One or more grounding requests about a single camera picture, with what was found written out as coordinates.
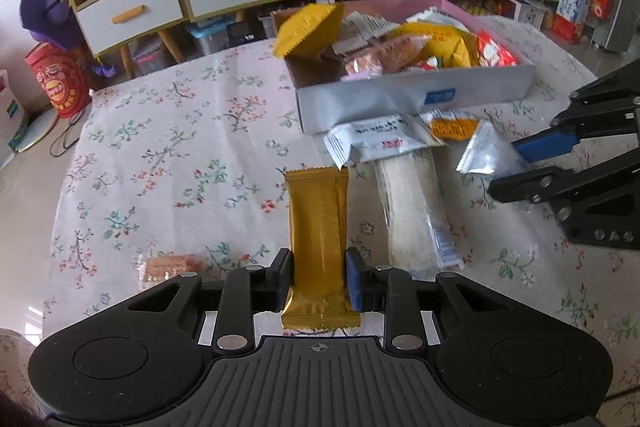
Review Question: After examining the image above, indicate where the silver clear cake packet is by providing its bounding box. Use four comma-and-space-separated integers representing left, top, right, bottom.
456, 121, 526, 175

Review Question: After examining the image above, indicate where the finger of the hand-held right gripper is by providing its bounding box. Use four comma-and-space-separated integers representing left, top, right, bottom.
487, 151, 640, 208
514, 69, 640, 164

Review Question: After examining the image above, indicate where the white clock box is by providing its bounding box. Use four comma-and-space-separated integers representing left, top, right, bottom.
510, 0, 548, 28

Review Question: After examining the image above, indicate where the yellow snack packet red print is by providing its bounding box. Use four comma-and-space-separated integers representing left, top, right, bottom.
397, 23, 481, 68

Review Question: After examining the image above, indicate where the large plain yellow snack packet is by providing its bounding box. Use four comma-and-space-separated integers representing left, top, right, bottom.
272, 3, 346, 60

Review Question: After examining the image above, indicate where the small clear orange wafer packet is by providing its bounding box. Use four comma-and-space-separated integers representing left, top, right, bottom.
137, 253, 206, 290

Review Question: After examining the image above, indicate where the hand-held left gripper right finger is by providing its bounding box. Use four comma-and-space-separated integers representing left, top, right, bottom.
344, 247, 507, 355

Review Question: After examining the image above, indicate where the blue plastic bin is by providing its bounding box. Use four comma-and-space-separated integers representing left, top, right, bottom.
187, 21, 266, 56

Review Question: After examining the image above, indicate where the gold foil snack packet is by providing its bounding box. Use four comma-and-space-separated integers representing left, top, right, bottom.
280, 167, 362, 333

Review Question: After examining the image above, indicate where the small orange snack packet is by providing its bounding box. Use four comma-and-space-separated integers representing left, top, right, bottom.
430, 117, 481, 142

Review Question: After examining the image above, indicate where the long white bread packet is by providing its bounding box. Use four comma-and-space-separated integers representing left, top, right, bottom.
372, 147, 463, 280

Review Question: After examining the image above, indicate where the red festive snack packet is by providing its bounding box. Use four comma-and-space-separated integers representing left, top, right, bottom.
475, 29, 520, 68

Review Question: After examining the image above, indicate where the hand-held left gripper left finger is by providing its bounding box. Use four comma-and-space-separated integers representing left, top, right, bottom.
127, 248, 294, 356

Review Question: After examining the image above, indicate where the pink-lined cardboard box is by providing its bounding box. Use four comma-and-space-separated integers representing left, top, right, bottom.
270, 0, 537, 136

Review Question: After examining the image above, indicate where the floral tablecloth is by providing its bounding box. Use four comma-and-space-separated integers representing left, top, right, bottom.
47, 14, 640, 427

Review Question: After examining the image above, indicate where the white silver snack packet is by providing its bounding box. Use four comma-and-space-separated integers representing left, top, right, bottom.
324, 114, 446, 170

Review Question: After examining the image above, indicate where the purple plush toy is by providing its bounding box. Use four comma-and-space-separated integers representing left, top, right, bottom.
19, 0, 83, 50

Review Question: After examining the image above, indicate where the pink heart snack packet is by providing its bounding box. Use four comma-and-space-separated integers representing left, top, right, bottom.
342, 34, 433, 82

